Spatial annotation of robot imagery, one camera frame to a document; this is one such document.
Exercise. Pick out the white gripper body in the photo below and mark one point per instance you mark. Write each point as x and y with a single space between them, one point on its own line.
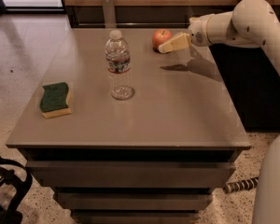
197 32

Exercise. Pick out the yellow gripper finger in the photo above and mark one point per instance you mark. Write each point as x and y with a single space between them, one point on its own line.
177 42

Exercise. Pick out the red apple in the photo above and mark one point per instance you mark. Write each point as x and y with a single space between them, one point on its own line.
159 37

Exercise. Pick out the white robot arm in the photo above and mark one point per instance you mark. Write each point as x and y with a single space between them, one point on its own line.
252 24

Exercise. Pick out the clear plastic water bottle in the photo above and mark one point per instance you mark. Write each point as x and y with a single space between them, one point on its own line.
119 66

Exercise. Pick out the grey drawer cabinet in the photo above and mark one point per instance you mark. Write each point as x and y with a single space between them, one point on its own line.
153 159

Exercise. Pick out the green and yellow sponge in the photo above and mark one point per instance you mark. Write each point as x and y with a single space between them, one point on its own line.
55 100

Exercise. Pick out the white power strip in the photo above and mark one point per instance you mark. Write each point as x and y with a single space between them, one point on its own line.
246 184

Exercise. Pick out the black chair base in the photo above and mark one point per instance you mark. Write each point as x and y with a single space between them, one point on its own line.
15 182

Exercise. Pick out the left metal wall bracket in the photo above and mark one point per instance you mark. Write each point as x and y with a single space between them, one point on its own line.
109 13

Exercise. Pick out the metal rail under counter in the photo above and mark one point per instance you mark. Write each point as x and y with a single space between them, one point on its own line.
135 25

